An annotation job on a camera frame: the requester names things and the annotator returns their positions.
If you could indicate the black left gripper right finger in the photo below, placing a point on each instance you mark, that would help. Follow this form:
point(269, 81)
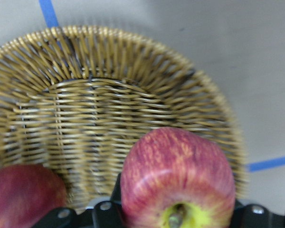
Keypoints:
point(253, 215)

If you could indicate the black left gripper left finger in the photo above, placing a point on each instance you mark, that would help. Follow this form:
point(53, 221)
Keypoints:
point(100, 213)

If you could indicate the red yellow apple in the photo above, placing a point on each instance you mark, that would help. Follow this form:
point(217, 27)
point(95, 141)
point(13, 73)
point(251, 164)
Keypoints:
point(172, 178)

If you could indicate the dark red apple in basket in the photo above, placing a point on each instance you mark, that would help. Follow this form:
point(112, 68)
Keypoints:
point(27, 193)

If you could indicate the woven wicker basket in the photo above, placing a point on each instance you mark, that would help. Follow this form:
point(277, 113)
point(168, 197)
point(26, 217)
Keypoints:
point(75, 99)

